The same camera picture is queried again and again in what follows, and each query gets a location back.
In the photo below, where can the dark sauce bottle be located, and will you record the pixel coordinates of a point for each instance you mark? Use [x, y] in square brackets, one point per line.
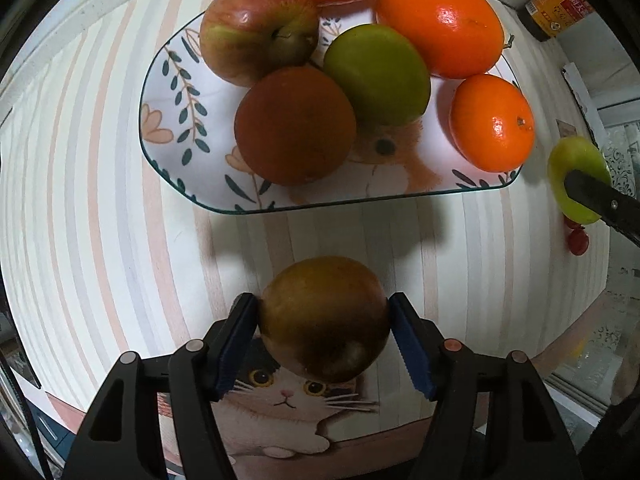
[555, 7]

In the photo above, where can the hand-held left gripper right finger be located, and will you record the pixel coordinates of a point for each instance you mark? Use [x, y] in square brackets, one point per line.
[410, 345]

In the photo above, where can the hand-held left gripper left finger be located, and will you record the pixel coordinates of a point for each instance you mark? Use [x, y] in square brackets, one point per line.
[235, 345]

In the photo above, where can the small brown card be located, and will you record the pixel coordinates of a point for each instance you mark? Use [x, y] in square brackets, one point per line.
[565, 127]

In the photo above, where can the red cherry tomato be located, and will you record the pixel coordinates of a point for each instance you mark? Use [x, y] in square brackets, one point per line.
[570, 221]
[579, 242]

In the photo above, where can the floral ceramic plate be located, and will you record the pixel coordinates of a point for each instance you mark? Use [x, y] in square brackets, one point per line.
[200, 170]

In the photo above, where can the large orange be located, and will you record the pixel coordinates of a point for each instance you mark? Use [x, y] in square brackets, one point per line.
[440, 25]

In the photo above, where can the striped cat-print table mat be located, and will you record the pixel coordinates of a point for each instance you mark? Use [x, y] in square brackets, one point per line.
[100, 210]

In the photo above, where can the green apple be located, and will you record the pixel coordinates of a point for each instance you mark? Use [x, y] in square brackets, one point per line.
[377, 77]
[575, 160]

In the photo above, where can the small orange mandarin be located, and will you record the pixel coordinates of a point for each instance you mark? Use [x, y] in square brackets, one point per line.
[492, 122]

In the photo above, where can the round brown fruit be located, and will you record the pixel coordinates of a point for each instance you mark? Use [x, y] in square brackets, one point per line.
[295, 127]

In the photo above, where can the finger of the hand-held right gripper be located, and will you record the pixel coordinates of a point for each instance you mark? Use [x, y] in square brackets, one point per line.
[600, 201]

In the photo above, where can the red and yellow apple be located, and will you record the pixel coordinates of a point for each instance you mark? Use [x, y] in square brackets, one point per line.
[250, 30]

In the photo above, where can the dark red-brown apple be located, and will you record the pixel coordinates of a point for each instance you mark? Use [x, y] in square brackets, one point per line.
[325, 317]

